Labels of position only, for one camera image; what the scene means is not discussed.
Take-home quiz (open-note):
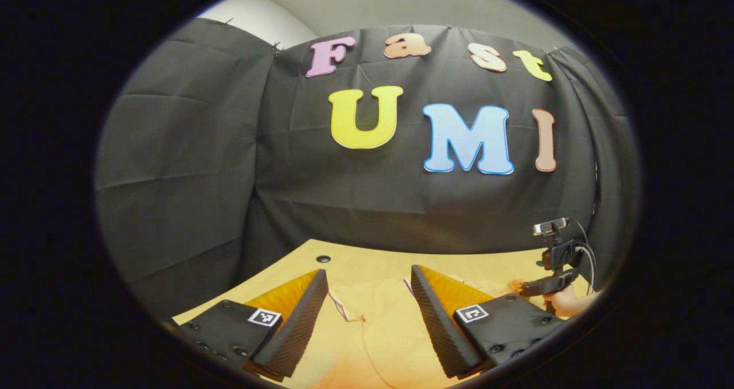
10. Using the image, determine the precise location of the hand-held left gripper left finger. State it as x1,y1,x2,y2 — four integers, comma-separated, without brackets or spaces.
175,270,329,377

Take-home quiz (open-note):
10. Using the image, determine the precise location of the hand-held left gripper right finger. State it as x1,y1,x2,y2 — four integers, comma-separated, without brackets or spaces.
411,264,565,378

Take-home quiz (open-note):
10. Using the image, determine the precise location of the orange T-shirt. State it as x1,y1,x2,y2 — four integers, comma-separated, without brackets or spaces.
327,275,517,389

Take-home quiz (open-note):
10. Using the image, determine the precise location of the black backdrop cloth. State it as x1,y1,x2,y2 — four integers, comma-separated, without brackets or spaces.
95,17,640,321

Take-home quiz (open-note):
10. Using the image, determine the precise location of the right hand-held gripper cable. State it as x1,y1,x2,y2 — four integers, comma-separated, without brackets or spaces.
568,219,598,295

